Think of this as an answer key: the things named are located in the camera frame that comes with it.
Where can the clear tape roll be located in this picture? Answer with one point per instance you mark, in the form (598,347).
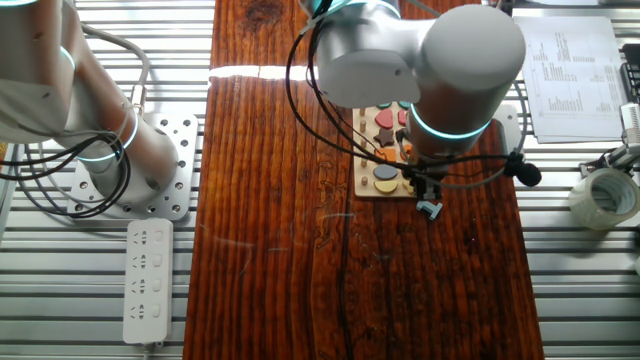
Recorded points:
(582,205)

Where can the orange number three piece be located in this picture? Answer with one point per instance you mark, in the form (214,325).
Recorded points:
(406,150)

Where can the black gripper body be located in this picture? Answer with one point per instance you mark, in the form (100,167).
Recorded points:
(427,175)

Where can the silver metal clamp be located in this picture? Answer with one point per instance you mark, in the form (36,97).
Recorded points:
(617,159)

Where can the blue-grey I-shaped piece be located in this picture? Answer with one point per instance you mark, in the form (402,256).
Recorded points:
(431,211)

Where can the wooden shape puzzle board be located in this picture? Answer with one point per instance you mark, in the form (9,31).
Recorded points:
(362,192)

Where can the brown star piece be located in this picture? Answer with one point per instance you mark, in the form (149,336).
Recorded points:
(384,138)

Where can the brown number four piece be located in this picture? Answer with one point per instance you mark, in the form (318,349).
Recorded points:
(401,135)

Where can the printed paper sheet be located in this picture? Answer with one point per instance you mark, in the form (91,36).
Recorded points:
(575,75)

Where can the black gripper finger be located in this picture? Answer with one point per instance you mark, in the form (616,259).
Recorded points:
(434,192)
(421,192)

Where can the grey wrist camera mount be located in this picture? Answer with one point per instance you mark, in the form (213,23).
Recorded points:
(507,130)

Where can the orange rectangle piece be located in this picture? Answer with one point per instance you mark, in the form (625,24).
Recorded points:
(387,156)

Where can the pink heart piece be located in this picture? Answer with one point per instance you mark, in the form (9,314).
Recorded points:
(384,119)

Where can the teal round piece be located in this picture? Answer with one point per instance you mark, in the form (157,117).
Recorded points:
(384,105)

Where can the black keyboard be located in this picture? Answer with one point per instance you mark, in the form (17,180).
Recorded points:
(632,70)

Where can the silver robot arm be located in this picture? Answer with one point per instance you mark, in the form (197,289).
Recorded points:
(465,60)

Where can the silver ridged camera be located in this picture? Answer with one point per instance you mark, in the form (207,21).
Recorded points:
(631,125)

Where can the grey oval piece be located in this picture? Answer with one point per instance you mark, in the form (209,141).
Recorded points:
(385,172)

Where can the pink number five piece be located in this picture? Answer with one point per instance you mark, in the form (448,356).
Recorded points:
(401,117)

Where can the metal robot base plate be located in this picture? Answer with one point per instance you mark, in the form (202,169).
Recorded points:
(180,150)

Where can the white power strip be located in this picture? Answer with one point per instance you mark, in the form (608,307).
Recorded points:
(147,280)

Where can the brown wooden plank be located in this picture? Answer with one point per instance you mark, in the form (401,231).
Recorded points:
(275,200)

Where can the yellow semicircle piece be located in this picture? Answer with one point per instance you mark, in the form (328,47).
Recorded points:
(386,187)

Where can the teal number six piece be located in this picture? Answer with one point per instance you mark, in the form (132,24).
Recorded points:
(404,105)

